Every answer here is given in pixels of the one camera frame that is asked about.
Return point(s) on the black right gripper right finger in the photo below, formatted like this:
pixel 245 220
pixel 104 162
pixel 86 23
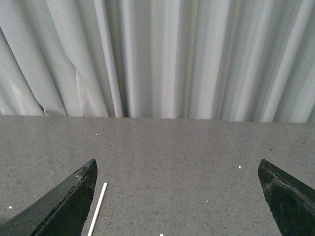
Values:
pixel 291 202

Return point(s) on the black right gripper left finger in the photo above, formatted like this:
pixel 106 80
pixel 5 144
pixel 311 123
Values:
pixel 62 211

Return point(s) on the white chopstick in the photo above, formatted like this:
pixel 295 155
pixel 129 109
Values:
pixel 97 209

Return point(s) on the grey pleated curtain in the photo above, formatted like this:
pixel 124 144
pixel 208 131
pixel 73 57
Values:
pixel 233 60

